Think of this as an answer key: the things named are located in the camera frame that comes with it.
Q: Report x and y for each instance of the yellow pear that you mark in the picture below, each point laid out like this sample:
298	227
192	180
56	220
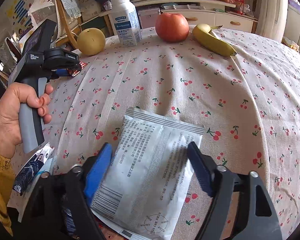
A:
91	41

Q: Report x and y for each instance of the cherry print tablecloth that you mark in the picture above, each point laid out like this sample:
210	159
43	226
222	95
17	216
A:
249	105

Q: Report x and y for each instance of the white printed foil packet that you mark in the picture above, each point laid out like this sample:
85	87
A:
146	184

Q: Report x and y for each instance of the red apple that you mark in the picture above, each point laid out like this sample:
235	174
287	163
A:
172	27

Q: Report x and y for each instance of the person's left hand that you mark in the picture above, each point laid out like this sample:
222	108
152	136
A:
16	94

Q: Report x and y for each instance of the yellow banana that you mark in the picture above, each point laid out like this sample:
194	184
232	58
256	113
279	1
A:
201	33

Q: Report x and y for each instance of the red snack wrapper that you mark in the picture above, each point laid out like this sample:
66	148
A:
79	67

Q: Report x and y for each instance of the light wooden chair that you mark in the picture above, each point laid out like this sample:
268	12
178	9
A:
68	20

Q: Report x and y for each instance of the white milk bottle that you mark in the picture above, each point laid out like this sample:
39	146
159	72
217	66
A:
126	23

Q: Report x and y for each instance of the white lace curtain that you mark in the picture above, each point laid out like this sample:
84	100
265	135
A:
272	18

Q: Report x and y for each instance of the pink storage box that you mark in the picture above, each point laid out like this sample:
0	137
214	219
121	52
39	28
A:
148	17

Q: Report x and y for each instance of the yellow sleeve forearm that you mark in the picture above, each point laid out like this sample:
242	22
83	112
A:
6	184

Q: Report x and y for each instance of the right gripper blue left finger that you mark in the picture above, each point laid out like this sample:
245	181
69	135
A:
95	168

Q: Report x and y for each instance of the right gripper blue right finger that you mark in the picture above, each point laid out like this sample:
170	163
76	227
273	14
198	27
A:
204	168

